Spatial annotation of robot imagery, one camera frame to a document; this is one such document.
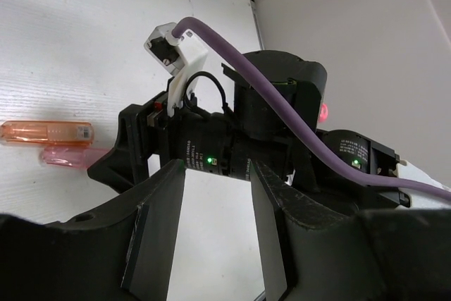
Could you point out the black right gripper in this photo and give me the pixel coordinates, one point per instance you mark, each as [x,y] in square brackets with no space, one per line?
[226,143]

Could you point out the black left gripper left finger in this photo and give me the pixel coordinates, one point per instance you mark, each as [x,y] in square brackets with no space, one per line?
[120,250]

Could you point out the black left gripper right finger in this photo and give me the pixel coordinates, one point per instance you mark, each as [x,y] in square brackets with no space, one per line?
[310,252]

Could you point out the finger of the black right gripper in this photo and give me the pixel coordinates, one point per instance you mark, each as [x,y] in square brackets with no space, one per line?
[126,164]

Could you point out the pink highlighter marker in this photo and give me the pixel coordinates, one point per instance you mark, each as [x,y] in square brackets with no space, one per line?
[74,157]

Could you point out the orange highlighter marker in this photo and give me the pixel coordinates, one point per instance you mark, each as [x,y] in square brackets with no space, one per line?
[48,132]

